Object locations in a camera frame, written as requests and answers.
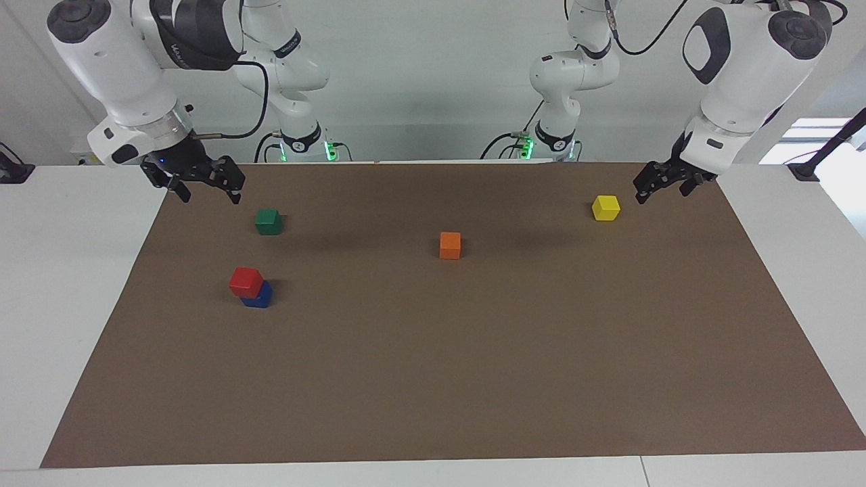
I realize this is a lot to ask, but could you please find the black table clamp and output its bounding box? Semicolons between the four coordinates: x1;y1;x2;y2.
0;141;37;185

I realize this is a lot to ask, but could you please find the brown table mat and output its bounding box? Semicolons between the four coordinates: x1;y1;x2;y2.
39;160;866;469

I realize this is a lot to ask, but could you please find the yellow wooden block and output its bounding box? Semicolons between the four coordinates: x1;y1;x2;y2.
591;194;622;223

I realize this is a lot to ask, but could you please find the black arm base cable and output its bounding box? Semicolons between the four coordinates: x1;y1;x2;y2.
253;131;286;164
480;99;546;162

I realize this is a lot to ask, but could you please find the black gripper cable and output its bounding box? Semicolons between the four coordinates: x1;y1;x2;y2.
192;60;271;141
605;0;691;57

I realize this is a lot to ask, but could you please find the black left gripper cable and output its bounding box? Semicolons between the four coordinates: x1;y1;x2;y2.
605;0;691;57

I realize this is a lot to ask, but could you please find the green wooden block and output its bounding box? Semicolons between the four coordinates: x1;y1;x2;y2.
254;208;284;237

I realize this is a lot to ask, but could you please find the blue wooden block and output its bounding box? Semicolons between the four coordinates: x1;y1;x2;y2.
241;280;274;310

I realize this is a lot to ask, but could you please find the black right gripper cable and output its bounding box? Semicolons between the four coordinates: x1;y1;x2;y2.
192;60;271;141

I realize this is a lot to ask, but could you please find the red wooden block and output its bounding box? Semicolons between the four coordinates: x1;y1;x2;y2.
228;266;265;300

